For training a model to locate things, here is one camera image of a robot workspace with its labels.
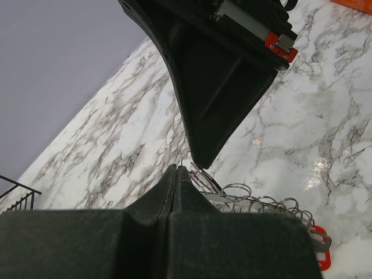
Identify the black wire rack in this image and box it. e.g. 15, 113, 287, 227
1, 176, 42, 213

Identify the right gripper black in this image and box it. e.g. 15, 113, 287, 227
120, 0, 298, 169

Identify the red key tag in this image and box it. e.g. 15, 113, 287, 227
309, 224, 332, 271

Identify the metal disc with keyrings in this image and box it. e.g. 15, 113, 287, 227
178, 151, 315, 231

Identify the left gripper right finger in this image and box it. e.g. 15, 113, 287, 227
168, 167, 321, 278

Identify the orange box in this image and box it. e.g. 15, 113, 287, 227
331, 0, 372, 15

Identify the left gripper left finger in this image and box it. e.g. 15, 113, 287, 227
1, 164, 176, 278

